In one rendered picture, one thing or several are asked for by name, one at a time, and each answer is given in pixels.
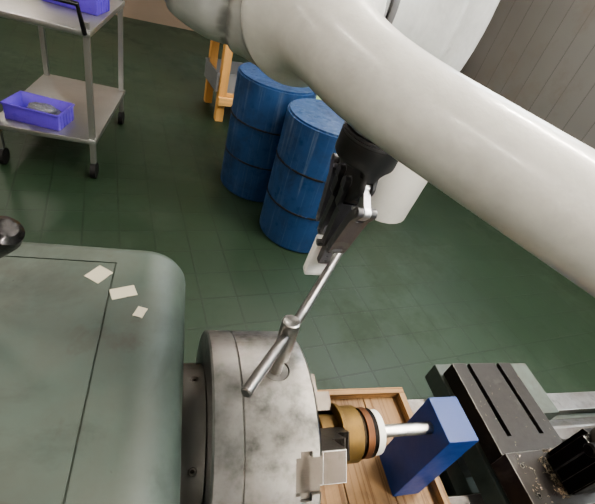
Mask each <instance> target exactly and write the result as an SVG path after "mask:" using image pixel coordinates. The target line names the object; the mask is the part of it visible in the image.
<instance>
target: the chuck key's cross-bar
mask: <svg viewBox="0 0 595 504"><path fill-rule="evenodd" d="M342 255H343V253H334V254H333V255H332V257H331V259H330V261H329V262H328V263H327V265H326V266H325V268H324V270H323V271H322V273H321V275H320V276H319V278H318V279H317V281H316V283H315V284H314V286H313V288H312V289H311V291H310V292H309V294H308V296H307V297H306V299H305V300H304V302H303V304H302V305H301V307H300V308H299V310H298V311H297V313H296V314H295V316H296V317H298V318H299V319H300V321H301V323H302V321H303V320H304V318H305V317H306V315H307V314H308V312H309V310H310V309H311V307H312V305H313V303H314V302H315V300H316V298H317V297H318V295H319V293H320V292H321V290H322V288H323V287H324V285H325V283H326V282H327V280H328V278H329V276H330V275H331V273H332V271H333V270H334V268H335V266H336V265H337V263H338V261H339V260H340V258H341V256H342ZM289 340H290V339H289V337H287V336H286V335H284V334H281V335H280V336H279V338H278V339H277V340H276V342H275V343H274V345H273V346H272V347H271V349H270V350H269V351H268V353H267V354H266V356H265V357H264V358H263V360H262V361H261V362H260V364H259V365H258V367H257V368H256V369H255V371H254V372H253V373H252V375H251V376H250V378H249V379H248V380H247V382H246V383H245V384H244V386H243V387H242V389H241V393H242V395H243V396H244V397H248V398H249V397H251V396H252V394H253V393H254V392H255V390H256V389H257V387H258V386H259V384H260V383H261V381H262V380H263V378H264V377H265V375H266V374H267V372H268V371H269V370H270V368H271V367H272V365H273V364H274V362H275V361H276V359H277V358H278V356H279V355H280V353H281V352H282V350H283V349H284V348H285V346H286V345H287V343H288V342H289Z"/></svg>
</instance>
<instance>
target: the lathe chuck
mask: <svg viewBox="0 0 595 504"><path fill-rule="evenodd" d="M229 332H230V333H231V334H232V336H233V338H234V340H235V344H236V347H237V352H238V357H239V364H240V371H241V380H242V387H243V386H244V384H245V383H246V382H247V380H248V379H249V378H250V376H251V375H252V373H253V372H254V371H255V369H256V368H257V367H258V365H259V364H260V362H261V361H262V360H263V358H264V357H265V356H266V354H267V353H268V351H269V350H270V349H271V347H272V346H273V345H274V343H275V342H276V339H277V336H278V332H279V331H231V330H229ZM284 364H285V365H286V366H287V368H288V371H289V375H288V377H287V378H286V379H285V380H283V381H273V380H271V379H269V378H268V377H267V376H266V375H265V377H264V378H263V380H262V381H261V383H260V384H259V386H258V387H257V389H256V390H255V392H254V393H253V394H252V396H251V397H249V398H248V397H244V396H243V407H244V442H245V455H244V491H243V504H321V492H320V491H317V492H310V498H307V499H300V498H301V496H300V495H299V494H296V459H299V458H301V452H307V451H310V455H311V456H312V457H320V456H322V451H321V436H320V425H319V417H318V409H317V403H316V397H315V392H314V387H313V383H312V379H311V375H310V371H309V368H308V365H307V362H306V359H305V356H304V354H303V352H302V350H301V348H300V346H299V344H298V343H297V341H296V340H295V343H294V346H293V349H292V352H291V355H290V358H289V361H288V362H286V363H284Z"/></svg>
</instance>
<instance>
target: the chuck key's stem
mask: <svg viewBox="0 0 595 504"><path fill-rule="evenodd" d="M300 326H301V321H300V319H299V318H298V317H296V316H294V315H286V316H284V317H283V319H282V322H281V326H280V329H279V332H278V336H277V339H278V338H279V336H280V335H281V334H284V335H286V336H287V337H289V339H290V340H289V342H288V343H287V345H286V346H285V348H284V349H283V350H282V352H281V353H280V355H279V356H278V358H277V359H276V361H275V362H274V364H273V365H272V367H271V369H270V370H269V372H270V373H272V374H274V375H276V376H278V377H279V376H280V374H281V372H282V371H283V366H284V363H286V362H288V361H289V358H290V355H291V352H292V349H293V346H294V343H295V340H296V337H297V335H298V332H299V329H300ZM277 339H276V340H277Z"/></svg>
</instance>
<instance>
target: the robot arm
mask: <svg viewBox="0 0 595 504"><path fill-rule="evenodd" d="M164 1H165V2H166V6H167V8H168V10H169V11H170V12H171V13H172V14H173V15H174V16H175V17H176V18H178V19H179V20H180V21H181V22H182V23H184V24H185V25H186V26H188V27H189V28H191V29H192V30H194V31H195V32H197V33H199V34H200V35H202V36H203V37H205V38H207V39H210V40H212V41H216V42H219V43H222V44H225V45H228V47H229V49H230V50H231V51H232V52H233V53H235V54H237V55H239V56H241V57H243V58H245V59H247V60H248V61H250V62H251V63H253V64H254V65H256V66H257V67H259V68H260V70H261V71H262V72H263V73H265V74H266V75H267V76H268V77H270V78H271V79H273V80H274V81H276V82H278V83H281V84H283V85H286V86H291V87H299V88H305V87H309V88H310V89H311V90H312V91H313V92H314V93H315V94H316V95H317V96H318V97H319V98H320V99H321V100H322V101H323V102H324V103H325V104H326V105H327V106H328V107H329V108H331V109H332V110H333V111H334V112H335V113H336V114H337V115H338V116H339V117H341V118H342V119H343V120H344V123H343V126H342V128H341V131H340V133H339V136H338V139H337V141H336V144H335V150H336V153H333V154H332V156H331V161H330V168H329V172H328V176H327V180H326V183H325V187H324V190H323V194H322V197H321V201H320V204H319V208H318V211H317V215H316V221H319V225H318V227H317V232H318V234H317V235H316V237H315V240H314V242H313V245H312V247H311V249H310V252H309V254H308V256H307V259H306V261H305V264H304V266H303V270H304V274H307V275H321V273H322V271H323V270H324V268H325V266H326V265H327V263H328V262H329V261H330V259H331V257H332V255H333V253H345V252H346V251H347V249H348V248H349V247H350V245H351V244H352V243H353V242H354V240H355V239H356V238H357V237H358V235H359V234H360V233H361V231H362V230H363V229H364V228H365V226H366V225H367V224H368V223H369V222H371V221H373V220H375V219H376V218H377V214H378V213H377V210H376V209H371V197H372V196H373V195H374V193H375V191H376V188H377V184H378V180H379V179H380V178H381V177H383V176H385V175H387V174H389V173H391V172H392V171H393V170H394V169H395V167H396V165H397V163H398V161H399V162H400V163H402V164H403V165H404V166H406V167H407V168H409V169H410V170H412V171H413V172H414V173H416V174H417V175H419V176H420V177H422V178H423V179H425V180H426V181H427V182H429V183H430V184H432V185H433V186H435V187H436V188H437V189H439V190H440V191H442V192H443V193H445V194H446V195H448V196H449V197H450V198H452V199H453V200H455V201H456V202H458V203H459V204H460V205H462V206H463V207H465V208H466V209H468V210H469V211H471V212H472V213H473V214H475V215H476V216H478V217H479V218H481V219H482V220H483V221H485V222H486V223H488V224H489V225H491V226H492V227H494V228H495V229H496V230H498V231H499V232H501V233H502V234H504V235H505V236H506V237H508V238H509V239H511V240H512V241H514V242H515V243H517V244H518V245H519V246H521V247H522V248H524V249H525V250H527V251H528V252H530V253H531V254H532V255H534V256H535V257H537V258H538V259H540V260H541V261H542V262H544V263H545V264H547V265H548V266H550V267H551V268H553V269H554V270H555V271H557V272H558V273H560V274H561V275H563V276H564V277H565V278H567V279H568V280H570V281H571V282H573V283H574V284H576V285H577V286H578V287H580V288H581V289H583V290H584V291H586V292H587V293H588V294H590V295H591V296H593V297H594V298H595V149H593V148H591V147H590V146H588V145H586V144H584V143H583V142H581V141H579V140H577V139H576V138H574V137H572V136H570V135H569V134H567V133H565V132H563V131H562V130H560V129H558V128H556V127H555V126H553V125H551V124H549V123H548V122H546V121H544V120H542V119H541V118H539V117H537V116H535V115H534V114H532V113H530V112H528V111H526V110H525V109H523V108H521V107H519V106H518V105H516V104H514V103H512V102H511V101H509V100H507V99H505V98H504V97H502V96H500V95H498V94H497V93H495V92H493V91H491V90H490V89H488V88H486V87H484V86H483V85H481V84H479V83H477V82H476V81H474V80H472V79H471V78H469V77H467V76H465V75H464V74H462V73H460V71H461V69H462V68H463V66H464V65H465V63H466V62H467V60H468V59H469V57H470V56H471V54H472V53H473V51H474V49H475V48H476V46H477V44H478V42H479V41H480V39H481V37H482V35H483V34H484V32H485V30H486V28H487V26H488V24H489V22H490V20H491V18H492V16H493V14H494V12H495V10H496V8H497V6H498V4H499V2H500V0H164Z"/></svg>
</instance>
